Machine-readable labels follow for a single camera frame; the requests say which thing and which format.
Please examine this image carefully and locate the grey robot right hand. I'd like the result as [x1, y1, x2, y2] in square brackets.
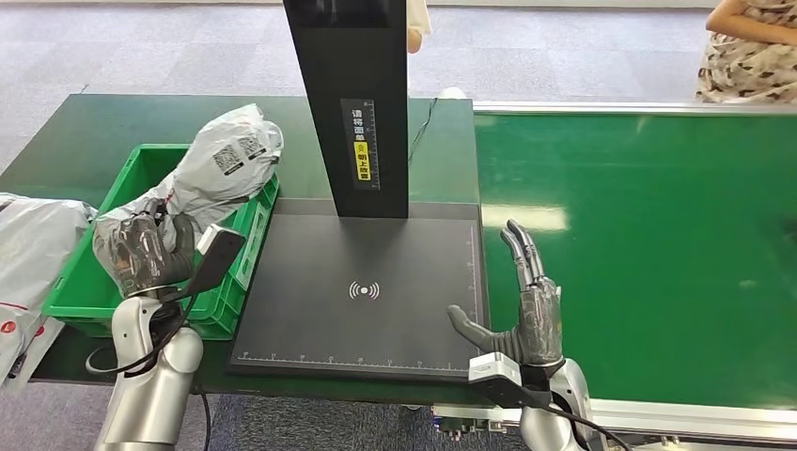
[445, 218, 566, 367]

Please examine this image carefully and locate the white plastic mailer package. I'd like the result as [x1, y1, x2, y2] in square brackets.
[92, 102, 285, 252]
[0, 192, 99, 395]

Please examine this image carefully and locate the thin black machine cable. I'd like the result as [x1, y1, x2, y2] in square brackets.
[407, 97, 441, 167]

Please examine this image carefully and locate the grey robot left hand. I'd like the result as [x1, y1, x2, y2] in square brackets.
[92, 210, 198, 300]

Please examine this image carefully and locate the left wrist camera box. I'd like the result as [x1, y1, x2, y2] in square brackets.
[184, 225, 248, 302]

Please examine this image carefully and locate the green plastic delivery box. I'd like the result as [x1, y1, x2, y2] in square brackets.
[41, 143, 281, 343]

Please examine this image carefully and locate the dark green table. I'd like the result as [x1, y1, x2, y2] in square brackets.
[0, 93, 493, 410]

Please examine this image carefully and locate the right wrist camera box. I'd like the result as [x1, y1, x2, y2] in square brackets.
[467, 351, 554, 411]

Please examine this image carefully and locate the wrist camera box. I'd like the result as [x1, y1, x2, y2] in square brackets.
[467, 351, 554, 411]
[184, 225, 248, 302]

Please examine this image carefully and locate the person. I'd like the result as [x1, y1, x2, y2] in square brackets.
[695, 0, 797, 105]
[407, 0, 433, 55]

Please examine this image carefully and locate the black inbound scanning machine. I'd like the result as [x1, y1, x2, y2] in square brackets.
[227, 0, 491, 384]

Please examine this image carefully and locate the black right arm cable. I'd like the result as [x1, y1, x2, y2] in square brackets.
[546, 403, 632, 451]

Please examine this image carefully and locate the green conveyor belt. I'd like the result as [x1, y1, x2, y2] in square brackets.
[432, 101, 797, 451]

